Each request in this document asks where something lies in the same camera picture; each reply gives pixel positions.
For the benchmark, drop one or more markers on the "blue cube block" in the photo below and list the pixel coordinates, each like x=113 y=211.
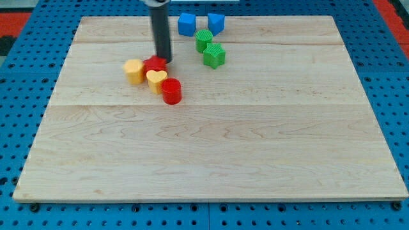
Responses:
x=187 y=24

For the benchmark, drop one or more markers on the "red star block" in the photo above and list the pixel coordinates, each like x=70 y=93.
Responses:
x=155 y=63

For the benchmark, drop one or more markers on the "green star block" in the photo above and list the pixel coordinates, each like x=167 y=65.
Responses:
x=214 y=55

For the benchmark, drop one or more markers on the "blue triangle block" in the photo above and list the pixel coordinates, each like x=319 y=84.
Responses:
x=216 y=23

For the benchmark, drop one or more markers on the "yellow pentagon block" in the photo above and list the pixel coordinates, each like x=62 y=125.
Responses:
x=134 y=71

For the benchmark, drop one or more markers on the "yellow heart block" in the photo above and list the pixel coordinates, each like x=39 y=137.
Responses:
x=155 y=80

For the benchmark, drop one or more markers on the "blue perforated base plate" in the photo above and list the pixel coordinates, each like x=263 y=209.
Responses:
x=32 y=66

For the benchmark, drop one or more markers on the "light wooden board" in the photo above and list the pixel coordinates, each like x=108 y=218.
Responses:
x=285 y=119

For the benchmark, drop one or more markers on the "green cylinder block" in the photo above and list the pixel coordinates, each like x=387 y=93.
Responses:
x=203 y=38

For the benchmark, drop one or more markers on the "red cylinder block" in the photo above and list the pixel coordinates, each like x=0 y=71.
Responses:
x=171 y=91

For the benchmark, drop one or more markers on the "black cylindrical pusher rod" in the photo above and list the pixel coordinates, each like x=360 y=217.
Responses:
x=160 y=26

